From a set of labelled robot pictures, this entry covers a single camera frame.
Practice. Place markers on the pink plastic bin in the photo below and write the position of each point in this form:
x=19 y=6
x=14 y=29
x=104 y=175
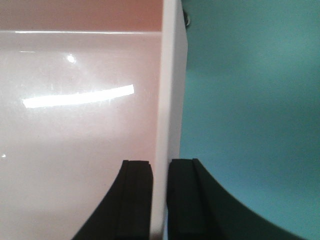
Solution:
x=85 y=85

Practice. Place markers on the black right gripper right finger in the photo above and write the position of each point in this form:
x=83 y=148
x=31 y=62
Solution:
x=212 y=212

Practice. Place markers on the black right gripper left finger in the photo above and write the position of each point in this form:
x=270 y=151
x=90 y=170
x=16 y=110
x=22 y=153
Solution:
x=125 y=211

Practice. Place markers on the green circular conveyor belt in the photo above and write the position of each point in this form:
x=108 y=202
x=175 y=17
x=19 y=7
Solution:
x=251 y=109

